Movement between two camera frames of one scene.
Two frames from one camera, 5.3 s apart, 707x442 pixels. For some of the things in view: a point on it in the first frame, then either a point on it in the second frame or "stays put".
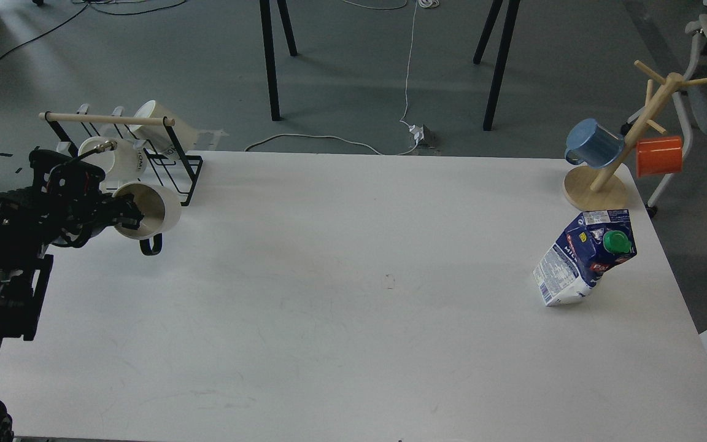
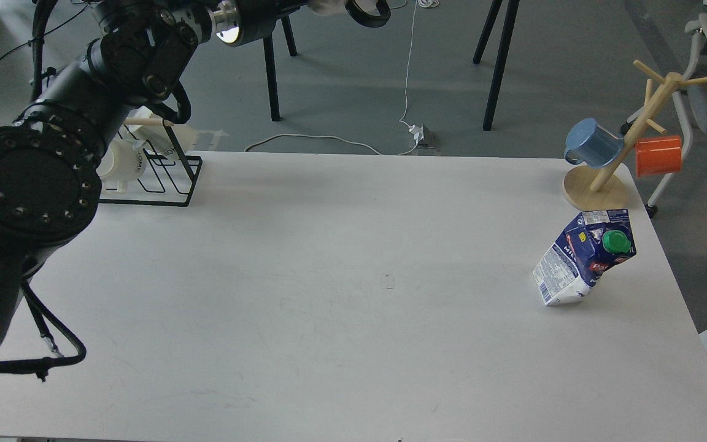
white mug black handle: (161, 209) → (372, 13)
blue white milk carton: (593, 242) stays put
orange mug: (658, 156) stays put
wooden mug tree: (607, 188) stays put
